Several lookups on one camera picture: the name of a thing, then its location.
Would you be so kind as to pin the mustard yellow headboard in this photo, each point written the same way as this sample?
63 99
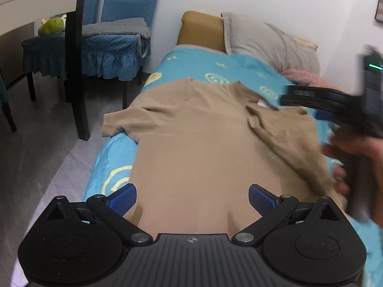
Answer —
203 30

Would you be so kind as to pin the pink fuzzy blanket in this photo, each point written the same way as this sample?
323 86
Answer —
304 78

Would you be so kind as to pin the green plush toy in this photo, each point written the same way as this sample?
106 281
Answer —
53 26

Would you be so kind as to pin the grey cloth on chair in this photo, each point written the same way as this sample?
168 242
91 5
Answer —
136 25

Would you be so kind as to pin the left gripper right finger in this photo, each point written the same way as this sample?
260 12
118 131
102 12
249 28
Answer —
310 243

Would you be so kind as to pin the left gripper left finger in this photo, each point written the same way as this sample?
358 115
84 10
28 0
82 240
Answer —
77 243

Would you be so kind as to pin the tan t-shirt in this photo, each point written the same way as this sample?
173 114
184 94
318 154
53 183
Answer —
202 145

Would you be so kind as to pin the person's right hand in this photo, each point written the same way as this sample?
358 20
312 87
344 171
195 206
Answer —
368 146

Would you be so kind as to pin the grey pillow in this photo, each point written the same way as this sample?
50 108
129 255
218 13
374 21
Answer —
245 35

